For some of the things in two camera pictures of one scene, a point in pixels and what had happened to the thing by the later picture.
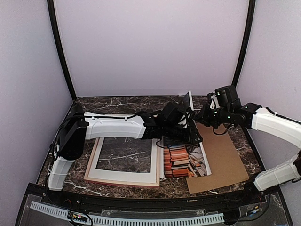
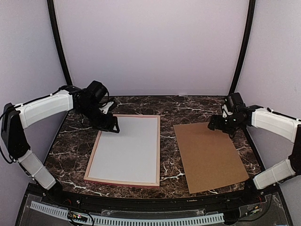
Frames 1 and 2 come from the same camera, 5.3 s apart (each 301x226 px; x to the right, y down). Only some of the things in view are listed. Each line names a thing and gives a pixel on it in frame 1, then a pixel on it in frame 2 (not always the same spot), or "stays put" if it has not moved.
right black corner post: (252, 5) stays put
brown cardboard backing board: (226, 167) stays put
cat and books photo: (187, 157) to (131, 154)
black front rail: (178, 201) stays put
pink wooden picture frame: (122, 183) stays put
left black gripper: (190, 136) to (107, 124)
